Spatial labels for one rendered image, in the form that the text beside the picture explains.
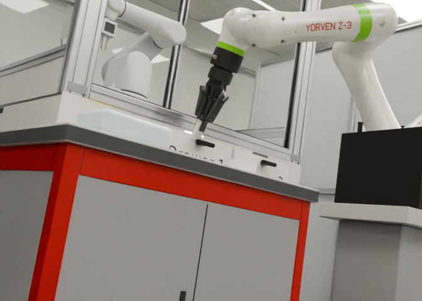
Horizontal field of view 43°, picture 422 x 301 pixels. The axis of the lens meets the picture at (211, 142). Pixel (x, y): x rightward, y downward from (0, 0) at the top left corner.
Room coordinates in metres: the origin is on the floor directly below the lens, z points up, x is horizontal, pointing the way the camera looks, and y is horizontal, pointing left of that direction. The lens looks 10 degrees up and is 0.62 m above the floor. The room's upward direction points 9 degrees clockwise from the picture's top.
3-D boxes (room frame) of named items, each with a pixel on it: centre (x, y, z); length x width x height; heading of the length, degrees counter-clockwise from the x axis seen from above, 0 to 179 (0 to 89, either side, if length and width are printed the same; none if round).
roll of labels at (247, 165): (1.24, -0.08, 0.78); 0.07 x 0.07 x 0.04
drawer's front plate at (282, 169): (1.93, -0.19, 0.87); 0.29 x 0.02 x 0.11; 130
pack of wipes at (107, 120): (0.96, 0.16, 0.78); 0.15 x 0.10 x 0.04; 133
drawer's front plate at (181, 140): (1.71, 0.04, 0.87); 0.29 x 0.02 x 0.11; 130
